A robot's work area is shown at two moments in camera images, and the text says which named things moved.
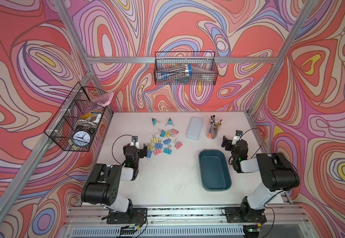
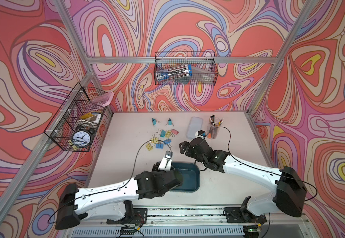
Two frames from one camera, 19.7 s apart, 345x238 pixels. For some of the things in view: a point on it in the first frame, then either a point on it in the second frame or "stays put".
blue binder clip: [167, 141] stays put
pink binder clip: [175, 131] stays put
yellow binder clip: [168, 133] stays put
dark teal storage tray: [215, 171] -> [191, 175]
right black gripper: [228, 143] -> [185, 144]
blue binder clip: [158, 145] stays put
